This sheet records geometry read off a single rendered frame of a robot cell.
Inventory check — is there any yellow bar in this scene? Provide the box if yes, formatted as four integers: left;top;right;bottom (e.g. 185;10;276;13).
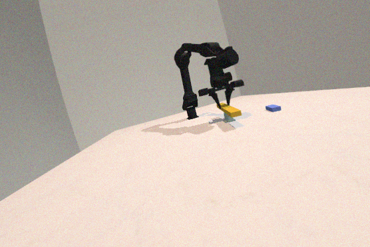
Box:
216;103;242;118

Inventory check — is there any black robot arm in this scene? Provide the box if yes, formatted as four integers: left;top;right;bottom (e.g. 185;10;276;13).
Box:
174;42;239;120

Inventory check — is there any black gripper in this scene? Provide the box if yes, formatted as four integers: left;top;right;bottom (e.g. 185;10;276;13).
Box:
198;70;244;109

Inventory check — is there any blue rectangular block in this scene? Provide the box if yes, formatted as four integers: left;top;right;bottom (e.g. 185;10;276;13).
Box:
265;105;281;112

